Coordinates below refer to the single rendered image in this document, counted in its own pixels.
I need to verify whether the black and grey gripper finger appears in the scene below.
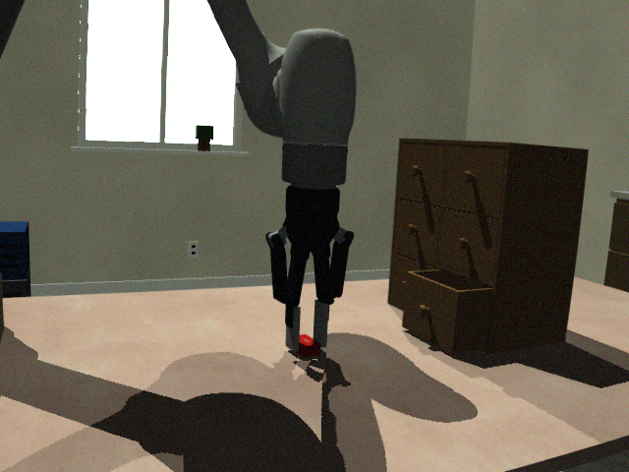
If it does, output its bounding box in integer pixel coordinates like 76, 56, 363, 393
312, 227, 354, 347
265, 224, 314, 352

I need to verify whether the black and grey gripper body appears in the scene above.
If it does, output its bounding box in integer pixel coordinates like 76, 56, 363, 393
282, 186, 340, 252

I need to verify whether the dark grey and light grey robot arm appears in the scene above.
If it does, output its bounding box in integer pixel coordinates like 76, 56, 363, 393
206, 0, 356, 190

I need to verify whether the small red block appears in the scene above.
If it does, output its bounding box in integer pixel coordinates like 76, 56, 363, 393
297, 334, 321, 358

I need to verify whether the brown wooden chest of drawers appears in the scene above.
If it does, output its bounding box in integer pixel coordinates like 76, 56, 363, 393
387, 138, 589, 354

